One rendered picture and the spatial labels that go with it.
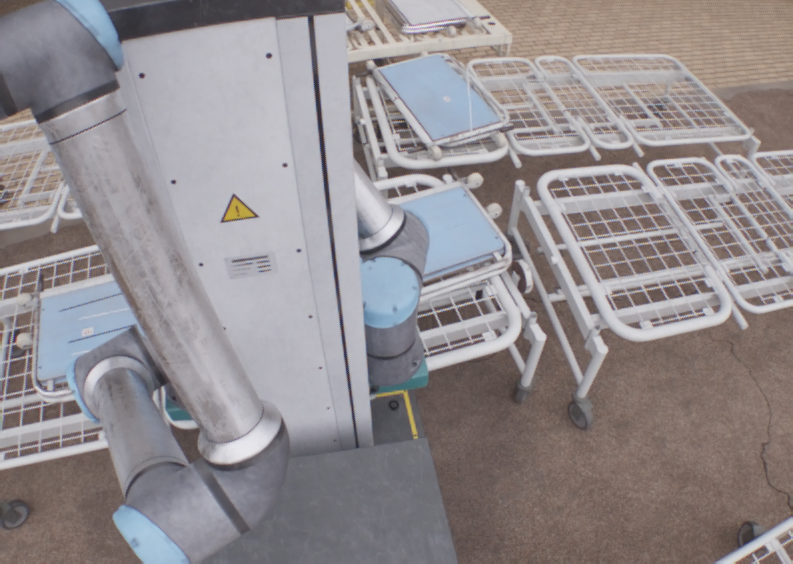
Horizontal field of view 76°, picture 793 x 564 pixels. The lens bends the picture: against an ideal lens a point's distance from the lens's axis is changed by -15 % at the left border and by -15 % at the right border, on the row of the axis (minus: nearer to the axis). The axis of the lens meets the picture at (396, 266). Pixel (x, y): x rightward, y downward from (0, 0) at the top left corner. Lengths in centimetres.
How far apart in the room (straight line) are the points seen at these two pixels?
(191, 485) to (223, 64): 51
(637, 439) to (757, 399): 63
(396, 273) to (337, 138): 56
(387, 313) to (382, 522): 43
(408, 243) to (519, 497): 114
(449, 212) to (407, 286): 93
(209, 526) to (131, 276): 33
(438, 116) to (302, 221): 186
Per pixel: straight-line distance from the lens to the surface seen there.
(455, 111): 271
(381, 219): 133
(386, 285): 126
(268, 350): 110
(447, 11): 349
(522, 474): 221
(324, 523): 123
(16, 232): 361
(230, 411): 70
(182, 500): 76
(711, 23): 620
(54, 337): 209
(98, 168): 58
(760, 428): 268
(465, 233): 209
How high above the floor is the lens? 200
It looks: 47 degrees down
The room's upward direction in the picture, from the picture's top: straight up
